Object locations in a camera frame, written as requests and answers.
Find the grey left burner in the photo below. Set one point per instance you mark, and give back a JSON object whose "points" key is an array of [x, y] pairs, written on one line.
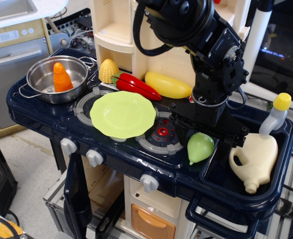
{"points": [[83, 107]]}

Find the grey left stove knob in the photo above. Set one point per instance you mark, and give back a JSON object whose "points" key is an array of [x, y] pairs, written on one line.
{"points": [[68, 146]]}

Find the grey yellow toy faucet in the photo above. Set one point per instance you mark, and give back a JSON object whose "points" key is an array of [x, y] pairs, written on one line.
{"points": [[277, 115]]}

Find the grey stove knob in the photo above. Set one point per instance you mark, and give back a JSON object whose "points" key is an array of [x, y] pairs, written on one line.
{"points": [[94, 157], [149, 183], [68, 146]]}

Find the cream toy kitchen back shelf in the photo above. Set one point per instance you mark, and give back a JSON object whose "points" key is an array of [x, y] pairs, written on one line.
{"points": [[113, 32]]}

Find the orange toy carrot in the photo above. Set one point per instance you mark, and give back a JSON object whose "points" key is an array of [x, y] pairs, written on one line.
{"points": [[61, 79]]}

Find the orange toy drawer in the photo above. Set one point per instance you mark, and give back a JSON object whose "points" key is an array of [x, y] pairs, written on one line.
{"points": [[150, 225]]}

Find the red toy chili pepper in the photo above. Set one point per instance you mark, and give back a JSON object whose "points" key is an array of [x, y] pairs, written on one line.
{"points": [[127, 82]]}

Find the grey toy dishwasher unit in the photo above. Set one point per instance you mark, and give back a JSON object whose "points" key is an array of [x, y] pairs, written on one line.
{"points": [[23, 41]]}

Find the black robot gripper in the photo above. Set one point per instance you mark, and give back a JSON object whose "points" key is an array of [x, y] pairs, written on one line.
{"points": [[213, 120]]}

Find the grey red right burner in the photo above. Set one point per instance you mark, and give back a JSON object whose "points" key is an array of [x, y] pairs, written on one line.
{"points": [[161, 138]]}

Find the grey middle stove knob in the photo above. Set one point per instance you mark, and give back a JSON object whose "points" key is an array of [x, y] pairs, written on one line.
{"points": [[94, 157]]}

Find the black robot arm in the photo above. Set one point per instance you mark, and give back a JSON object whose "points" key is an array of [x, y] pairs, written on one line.
{"points": [[217, 60]]}

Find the navy toy oven door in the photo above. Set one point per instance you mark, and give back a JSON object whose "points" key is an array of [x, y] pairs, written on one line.
{"points": [[77, 205]]}

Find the grey right stove knob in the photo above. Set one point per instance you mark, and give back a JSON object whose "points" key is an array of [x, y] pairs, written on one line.
{"points": [[149, 183]]}

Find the light green plastic plate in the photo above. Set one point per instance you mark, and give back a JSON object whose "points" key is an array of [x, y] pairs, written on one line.
{"points": [[122, 114]]}

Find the cream toy jug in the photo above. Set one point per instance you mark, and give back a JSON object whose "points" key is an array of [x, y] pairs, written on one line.
{"points": [[254, 161]]}

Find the yellow toy banana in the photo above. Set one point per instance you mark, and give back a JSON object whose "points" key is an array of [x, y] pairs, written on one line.
{"points": [[167, 86]]}

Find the navy toy kitchen counter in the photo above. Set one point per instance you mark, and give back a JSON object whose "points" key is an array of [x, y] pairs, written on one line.
{"points": [[217, 198]]}

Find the yellow toy corn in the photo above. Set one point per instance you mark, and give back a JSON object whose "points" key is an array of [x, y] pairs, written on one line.
{"points": [[107, 69]]}

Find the green toy pear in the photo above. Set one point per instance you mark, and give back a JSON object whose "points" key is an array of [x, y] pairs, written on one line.
{"points": [[199, 147]]}

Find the stainless steel pot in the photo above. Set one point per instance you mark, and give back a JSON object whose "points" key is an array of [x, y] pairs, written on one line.
{"points": [[40, 78]]}

